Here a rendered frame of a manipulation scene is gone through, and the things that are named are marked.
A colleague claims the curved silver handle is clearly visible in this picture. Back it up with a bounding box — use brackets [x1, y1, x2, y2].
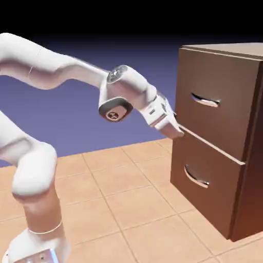
[191, 92, 221, 108]
[184, 164, 210, 189]

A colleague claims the brown wooden cabinet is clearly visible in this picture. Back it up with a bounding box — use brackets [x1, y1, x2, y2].
[170, 42, 263, 242]

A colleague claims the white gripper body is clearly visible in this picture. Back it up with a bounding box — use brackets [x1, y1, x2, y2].
[154, 113, 185, 138]

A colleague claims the brown wooden door with curved handle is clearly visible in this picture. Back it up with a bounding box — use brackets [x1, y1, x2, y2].
[175, 48, 261, 162]
[170, 133, 246, 240]

